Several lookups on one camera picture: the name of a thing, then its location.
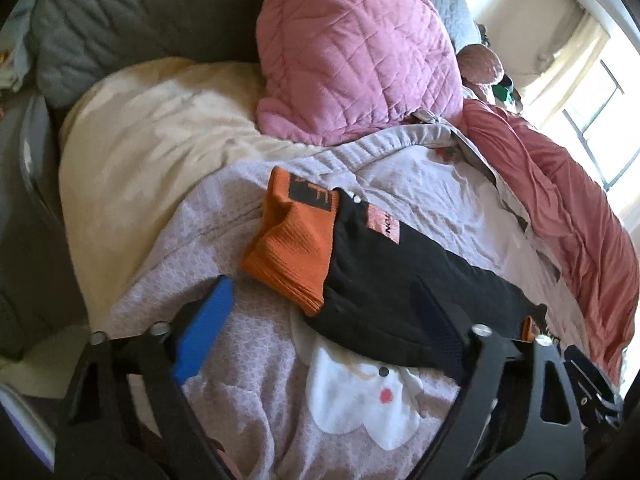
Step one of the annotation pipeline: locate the grey quilted pillow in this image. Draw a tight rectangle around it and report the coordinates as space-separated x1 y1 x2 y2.
30 0 281 111

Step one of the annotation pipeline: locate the window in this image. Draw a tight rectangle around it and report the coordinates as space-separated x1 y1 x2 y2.
560 60 640 191

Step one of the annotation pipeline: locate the cream blanket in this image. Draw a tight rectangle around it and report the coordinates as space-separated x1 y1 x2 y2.
57 57 321 326

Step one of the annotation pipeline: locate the light patterned cloth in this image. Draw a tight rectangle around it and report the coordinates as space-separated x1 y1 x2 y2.
0 0 46 106

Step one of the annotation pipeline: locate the lilac printed bedsheet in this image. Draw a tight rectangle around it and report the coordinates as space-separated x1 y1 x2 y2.
107 120 601 480

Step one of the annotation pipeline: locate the mauve strawberry blanket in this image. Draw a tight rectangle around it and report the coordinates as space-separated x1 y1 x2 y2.
410 107 538 241

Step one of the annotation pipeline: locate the white rounded object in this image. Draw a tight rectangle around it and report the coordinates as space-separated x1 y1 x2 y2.
0 385 56 471

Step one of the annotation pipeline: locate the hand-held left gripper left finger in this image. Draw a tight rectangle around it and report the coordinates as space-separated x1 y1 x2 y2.
54 275 236 480

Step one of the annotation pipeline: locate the coral red duvet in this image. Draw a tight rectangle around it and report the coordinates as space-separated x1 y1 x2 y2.
460 100 636 386

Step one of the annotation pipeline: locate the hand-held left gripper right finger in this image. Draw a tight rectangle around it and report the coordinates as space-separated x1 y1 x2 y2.
410 280 587 480

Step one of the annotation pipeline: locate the green cloth item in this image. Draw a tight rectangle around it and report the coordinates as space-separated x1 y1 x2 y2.
492 80 521 107

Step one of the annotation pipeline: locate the cream curtain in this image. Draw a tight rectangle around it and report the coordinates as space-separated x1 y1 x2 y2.
520 10 613 111

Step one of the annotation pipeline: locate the grey upholstered bed frame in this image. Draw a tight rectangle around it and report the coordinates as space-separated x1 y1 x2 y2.
0 90 96 361

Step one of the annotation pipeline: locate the pink quilted pillow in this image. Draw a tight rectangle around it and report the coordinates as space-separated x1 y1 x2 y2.
255 0 466 146

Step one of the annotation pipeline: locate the black garment with orange trim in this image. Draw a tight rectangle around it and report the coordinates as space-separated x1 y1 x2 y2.
240 166 551 381

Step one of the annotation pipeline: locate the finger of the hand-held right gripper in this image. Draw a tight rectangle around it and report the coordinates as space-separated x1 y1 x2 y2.
565 345 626 431

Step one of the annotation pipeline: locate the grey quilted bedspread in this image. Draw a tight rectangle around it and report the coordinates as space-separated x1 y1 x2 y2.
390 0 481 56

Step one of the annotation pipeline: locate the pink plush toy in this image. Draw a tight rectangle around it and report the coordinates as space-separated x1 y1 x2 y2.
457 44 507 103

